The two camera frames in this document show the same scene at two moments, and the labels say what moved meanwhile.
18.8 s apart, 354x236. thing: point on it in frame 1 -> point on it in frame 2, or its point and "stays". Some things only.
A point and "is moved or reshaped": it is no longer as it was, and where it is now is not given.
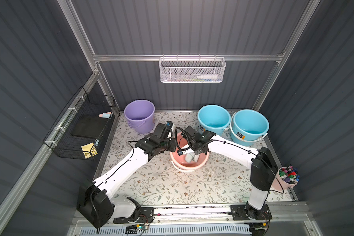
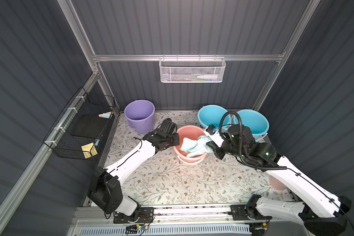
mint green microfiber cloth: x=191 y=157 is moved or reshaped
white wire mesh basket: x=192 y=70 stays
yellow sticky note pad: x=89 y=150 stays
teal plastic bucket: x=214 y=118 stays
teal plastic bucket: x=248 y=127 stays
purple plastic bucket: x=140 y=114 stays
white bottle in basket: x=208 y=76 stays
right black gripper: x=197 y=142 -> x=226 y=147
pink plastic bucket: x=179 y=161 is moved or reshaped
